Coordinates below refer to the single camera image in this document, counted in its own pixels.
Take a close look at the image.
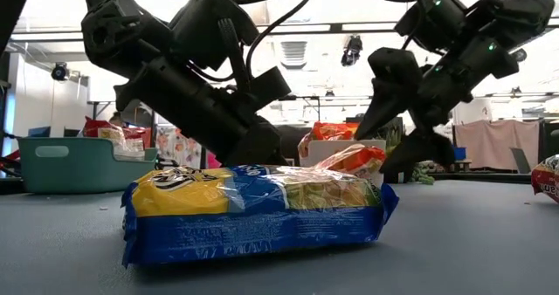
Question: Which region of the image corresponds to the floral patterned cloth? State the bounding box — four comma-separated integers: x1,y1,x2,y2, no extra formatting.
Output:
155,127,203,169

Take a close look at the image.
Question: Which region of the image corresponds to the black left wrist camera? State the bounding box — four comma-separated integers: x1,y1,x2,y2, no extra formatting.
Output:
169,0,261,72

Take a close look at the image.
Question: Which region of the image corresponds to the person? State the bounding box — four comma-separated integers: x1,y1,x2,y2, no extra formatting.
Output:
108,111,127,129

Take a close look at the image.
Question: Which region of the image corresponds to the ceiling air vent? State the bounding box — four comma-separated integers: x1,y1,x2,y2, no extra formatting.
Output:
279,40,309,69

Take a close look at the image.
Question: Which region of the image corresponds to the black ceiling-mounted camera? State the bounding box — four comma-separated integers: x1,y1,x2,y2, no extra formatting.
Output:
340,35,364,68
50,62,71,82

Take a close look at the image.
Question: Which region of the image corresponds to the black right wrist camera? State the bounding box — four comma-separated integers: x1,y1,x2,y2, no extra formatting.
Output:
394,0,469,54

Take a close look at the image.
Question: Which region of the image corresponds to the white plastic bin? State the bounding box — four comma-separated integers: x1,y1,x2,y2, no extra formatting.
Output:
298,137,389,187

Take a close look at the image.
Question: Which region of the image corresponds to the beige hanging cloth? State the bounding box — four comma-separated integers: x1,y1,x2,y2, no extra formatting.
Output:
453,119,542,173

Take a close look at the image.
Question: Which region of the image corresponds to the blue Maruchan ramen pack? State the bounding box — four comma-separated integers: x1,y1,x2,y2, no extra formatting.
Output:
121,163,401,269

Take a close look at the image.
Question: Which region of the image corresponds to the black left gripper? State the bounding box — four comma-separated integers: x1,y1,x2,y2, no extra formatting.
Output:
113,55,293,168

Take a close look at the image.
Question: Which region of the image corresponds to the teal plastic bin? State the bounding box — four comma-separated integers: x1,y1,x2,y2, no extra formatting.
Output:
17,136,160,195

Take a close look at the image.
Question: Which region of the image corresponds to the red Maruchan ramen pack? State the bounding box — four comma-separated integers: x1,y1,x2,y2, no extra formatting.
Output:
121,126,153,159
530,154,559,204
82,115,128,154

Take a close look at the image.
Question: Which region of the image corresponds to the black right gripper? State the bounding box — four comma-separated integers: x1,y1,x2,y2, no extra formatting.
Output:
354,35,521,175

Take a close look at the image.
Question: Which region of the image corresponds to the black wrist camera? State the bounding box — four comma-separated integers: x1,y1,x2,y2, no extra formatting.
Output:
169,0,261,72
394,0,469,54

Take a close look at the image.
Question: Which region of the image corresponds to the orange Maruchan ramen pack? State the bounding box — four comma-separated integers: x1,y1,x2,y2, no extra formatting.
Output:
310,120,350,141
342,120,362,140
312,143,389,187

